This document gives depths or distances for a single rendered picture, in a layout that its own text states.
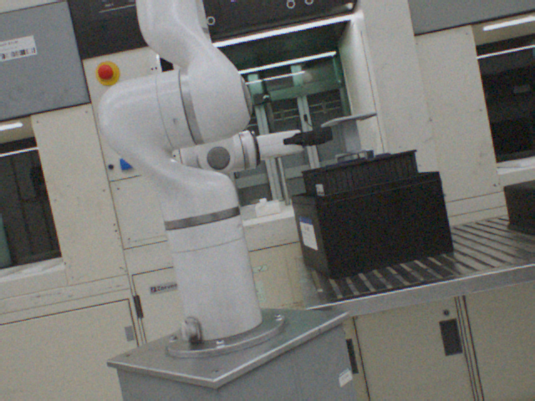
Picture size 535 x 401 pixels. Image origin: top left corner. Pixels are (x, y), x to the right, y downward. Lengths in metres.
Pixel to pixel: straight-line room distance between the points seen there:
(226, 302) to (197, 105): 0.29
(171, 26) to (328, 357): 0.57
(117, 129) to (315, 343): 0.43
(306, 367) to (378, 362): 0.84
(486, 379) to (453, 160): 0.61
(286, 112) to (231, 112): 1.65
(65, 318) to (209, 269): 0.93
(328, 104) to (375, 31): 0.95
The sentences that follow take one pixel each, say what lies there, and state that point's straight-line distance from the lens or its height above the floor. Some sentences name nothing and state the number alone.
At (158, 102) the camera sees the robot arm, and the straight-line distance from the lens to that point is 0.88.
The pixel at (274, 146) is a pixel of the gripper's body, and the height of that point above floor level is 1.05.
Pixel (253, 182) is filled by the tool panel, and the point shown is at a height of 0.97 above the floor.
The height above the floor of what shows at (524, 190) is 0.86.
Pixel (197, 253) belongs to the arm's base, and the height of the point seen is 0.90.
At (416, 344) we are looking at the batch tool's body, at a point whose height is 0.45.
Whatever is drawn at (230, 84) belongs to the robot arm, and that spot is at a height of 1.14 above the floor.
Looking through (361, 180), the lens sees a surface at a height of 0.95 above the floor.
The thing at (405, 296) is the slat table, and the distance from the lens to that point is 1.04.
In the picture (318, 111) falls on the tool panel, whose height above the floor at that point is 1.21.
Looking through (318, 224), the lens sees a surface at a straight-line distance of 1.21.
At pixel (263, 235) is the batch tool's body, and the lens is 1.62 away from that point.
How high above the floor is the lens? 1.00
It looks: 3 degrees down
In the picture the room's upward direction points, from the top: 11 degrees counter-clockwise
